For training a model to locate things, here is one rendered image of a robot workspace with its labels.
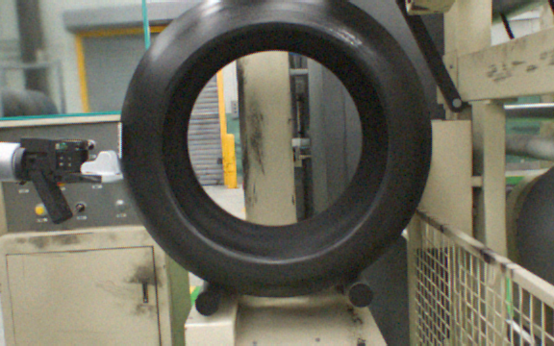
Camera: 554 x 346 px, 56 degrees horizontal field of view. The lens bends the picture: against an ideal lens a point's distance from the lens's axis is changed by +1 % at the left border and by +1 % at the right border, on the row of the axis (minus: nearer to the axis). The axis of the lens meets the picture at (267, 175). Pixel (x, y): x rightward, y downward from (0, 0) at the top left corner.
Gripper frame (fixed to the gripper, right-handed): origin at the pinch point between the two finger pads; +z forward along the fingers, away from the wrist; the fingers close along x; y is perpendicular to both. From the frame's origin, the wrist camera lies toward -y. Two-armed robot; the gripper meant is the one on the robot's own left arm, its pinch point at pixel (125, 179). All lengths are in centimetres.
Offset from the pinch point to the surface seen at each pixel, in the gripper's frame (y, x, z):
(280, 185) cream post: -2.8, 26.8, 31.1
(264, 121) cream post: 12.9, 26.8, 26.3
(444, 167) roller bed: 5, 20, 69
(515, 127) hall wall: 25, 875, 472
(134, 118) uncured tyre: 12.2, -11.6, 4.5
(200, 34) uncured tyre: 27.0, -11.9, 15.4
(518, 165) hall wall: -45, 872, 485
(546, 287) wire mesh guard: -5, -38, 64
